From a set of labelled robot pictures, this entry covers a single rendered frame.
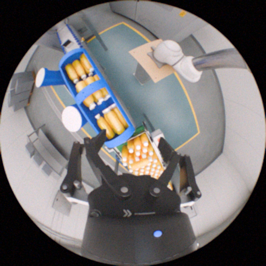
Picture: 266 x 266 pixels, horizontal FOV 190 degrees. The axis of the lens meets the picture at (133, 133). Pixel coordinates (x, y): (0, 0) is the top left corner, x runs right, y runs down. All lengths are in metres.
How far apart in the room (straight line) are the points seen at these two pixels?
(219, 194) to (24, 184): 6.93
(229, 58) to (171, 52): 0.36
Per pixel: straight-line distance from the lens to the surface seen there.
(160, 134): 0.78
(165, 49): 0.63
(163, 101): 1.88
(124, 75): 1.79
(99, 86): 0.59
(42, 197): 3.47
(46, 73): 1.40
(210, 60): 0.55
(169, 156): 0.16
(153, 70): 0.79
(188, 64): 0.64
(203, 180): 4.66
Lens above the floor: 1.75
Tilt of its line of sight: 63 degrees down
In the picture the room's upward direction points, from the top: 176 degrees clockwise
